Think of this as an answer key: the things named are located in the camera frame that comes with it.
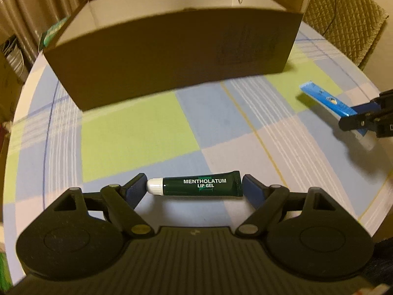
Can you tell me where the black cable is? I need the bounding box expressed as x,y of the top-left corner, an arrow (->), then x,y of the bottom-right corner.
322,0 -> 342,35

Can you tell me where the beige curtain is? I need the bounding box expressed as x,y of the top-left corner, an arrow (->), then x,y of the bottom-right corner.
0,0 -> 136,66

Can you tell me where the green wet wipes pack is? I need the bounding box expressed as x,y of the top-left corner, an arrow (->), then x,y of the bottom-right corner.
39,16 -> 70,50

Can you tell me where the dark green lip gel tube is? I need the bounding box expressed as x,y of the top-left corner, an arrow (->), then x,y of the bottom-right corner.
146,170 -> 243,198

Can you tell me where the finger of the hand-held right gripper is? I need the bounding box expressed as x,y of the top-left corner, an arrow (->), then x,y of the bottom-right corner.
351,89 -> 393,118
338,111 -> 393,138

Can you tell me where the brown cardboard container box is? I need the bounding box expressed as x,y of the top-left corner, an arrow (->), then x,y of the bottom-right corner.
42,0 -> 319,111

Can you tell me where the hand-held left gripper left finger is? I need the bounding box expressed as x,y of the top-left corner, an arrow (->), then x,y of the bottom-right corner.
54,173 -> 154,239

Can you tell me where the chair with quilted cover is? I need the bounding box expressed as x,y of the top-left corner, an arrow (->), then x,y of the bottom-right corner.
302,0 -> 389,70

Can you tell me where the checked tablecloth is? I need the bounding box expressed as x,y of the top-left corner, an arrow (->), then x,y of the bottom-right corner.
1,21 -> 393,283

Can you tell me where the blue cream tube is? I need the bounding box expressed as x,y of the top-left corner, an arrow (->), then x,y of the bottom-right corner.
299,81 -> 375,151

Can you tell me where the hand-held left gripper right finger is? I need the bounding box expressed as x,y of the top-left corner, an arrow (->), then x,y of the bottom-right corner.
236,175 -> 337,238

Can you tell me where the stack of white bowls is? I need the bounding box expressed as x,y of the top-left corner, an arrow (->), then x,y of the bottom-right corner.
1,35 -> 29,82

